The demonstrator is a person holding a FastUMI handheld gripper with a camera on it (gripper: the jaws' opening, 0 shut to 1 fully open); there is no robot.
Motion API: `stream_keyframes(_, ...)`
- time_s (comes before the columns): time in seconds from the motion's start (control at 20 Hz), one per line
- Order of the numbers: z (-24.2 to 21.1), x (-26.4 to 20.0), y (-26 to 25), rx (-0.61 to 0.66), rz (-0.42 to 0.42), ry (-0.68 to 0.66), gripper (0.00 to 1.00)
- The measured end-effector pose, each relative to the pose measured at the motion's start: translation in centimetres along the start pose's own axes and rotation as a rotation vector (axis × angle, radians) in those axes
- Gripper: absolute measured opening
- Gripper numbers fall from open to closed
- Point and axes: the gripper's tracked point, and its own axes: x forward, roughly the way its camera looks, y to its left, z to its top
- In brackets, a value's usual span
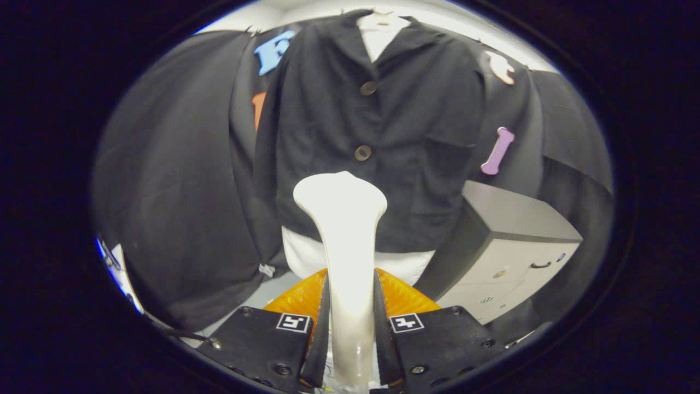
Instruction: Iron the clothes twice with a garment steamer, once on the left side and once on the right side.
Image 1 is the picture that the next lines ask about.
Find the beige grey cabinet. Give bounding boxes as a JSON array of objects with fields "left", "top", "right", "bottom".
[{"left": 416, "top": 181, "right": 584, "bottom": 327}]

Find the black jacket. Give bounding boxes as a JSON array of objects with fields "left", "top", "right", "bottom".
[{"left": 254, "top": 10, "right": 487, "bottom": 269}]

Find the white blue object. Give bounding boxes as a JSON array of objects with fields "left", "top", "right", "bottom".
[{"left": 96, "top": 237, "right": 144, "bottom": 314}]

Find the black backdrop cloth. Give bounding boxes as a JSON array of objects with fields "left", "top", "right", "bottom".
[{"left": 92, "top": 22, "right": 614, "bottom": 332}]

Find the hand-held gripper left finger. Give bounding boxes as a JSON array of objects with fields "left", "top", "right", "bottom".
[{"left": 196, "top": 269, "right": 331, "bottom": 394}]

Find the white mannequin torso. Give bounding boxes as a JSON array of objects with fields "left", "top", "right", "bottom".
[{"left": 282, "top": 7, "right": 436, "bottom": 286}]

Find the white garment steamer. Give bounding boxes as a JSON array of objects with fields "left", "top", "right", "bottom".
[{"left": 293, "top": 171, "right": 388, "bottom": 393}]

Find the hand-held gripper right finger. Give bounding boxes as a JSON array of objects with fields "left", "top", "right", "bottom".
[{"left": 374, "top": 268, "right": 509, "bottom": 394}]

